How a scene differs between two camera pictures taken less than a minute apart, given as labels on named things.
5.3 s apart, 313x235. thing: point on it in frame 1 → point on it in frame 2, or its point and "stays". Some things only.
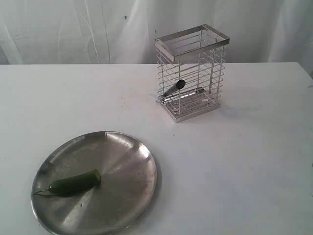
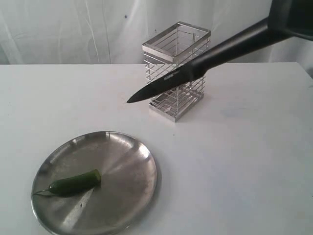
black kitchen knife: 180,84 → 259,36
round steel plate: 128,179 stays
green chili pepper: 72,185 stays
